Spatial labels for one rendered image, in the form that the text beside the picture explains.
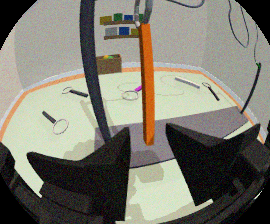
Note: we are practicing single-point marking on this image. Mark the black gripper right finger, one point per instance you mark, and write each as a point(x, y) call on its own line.
point(205, 160)

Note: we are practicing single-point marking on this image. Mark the grey wire loop frame on two posts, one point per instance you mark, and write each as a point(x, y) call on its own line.
point(218, 123)

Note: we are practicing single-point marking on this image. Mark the orange handle with grey loop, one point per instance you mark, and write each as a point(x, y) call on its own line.
point(145, 48)

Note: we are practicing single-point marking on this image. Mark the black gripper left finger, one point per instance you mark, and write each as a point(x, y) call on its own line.
point(103, 175)

